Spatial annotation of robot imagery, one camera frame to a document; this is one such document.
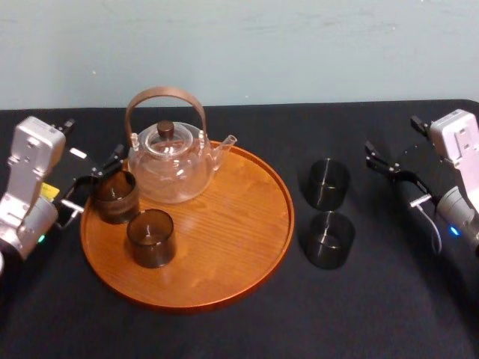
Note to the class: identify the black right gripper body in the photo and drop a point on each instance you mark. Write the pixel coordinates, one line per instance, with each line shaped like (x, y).
(419, 168)

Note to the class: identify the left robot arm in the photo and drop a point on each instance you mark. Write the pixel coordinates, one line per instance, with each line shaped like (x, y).
(31, 164)

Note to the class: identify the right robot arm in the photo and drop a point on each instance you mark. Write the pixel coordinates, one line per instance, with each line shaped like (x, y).
(458, 168)

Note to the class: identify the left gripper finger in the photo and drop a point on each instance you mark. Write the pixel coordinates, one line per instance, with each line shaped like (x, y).
(110, 161)
(66, 128)

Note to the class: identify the round brown wooden tray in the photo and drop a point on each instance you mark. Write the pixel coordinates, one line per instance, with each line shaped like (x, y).
(232, 239)

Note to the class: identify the smoky glass with wood-grain band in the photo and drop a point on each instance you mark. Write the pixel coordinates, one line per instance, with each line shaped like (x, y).
(119, 211)

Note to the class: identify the glass teapot lid, wooden knob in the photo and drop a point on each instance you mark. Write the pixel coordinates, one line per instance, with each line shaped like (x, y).
(165, 130)

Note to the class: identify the smoky dark glass cup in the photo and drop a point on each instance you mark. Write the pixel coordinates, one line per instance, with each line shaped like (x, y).
(331, 254)
(151, 250)
(327, 194)

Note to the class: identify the black table cloth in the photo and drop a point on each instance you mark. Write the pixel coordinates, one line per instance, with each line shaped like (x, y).
(239, 329)

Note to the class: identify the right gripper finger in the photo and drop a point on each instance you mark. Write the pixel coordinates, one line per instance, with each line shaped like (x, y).
(420, 125)
(379, 162)

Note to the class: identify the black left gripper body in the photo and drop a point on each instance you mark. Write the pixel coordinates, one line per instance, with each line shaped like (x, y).
(71, 170)

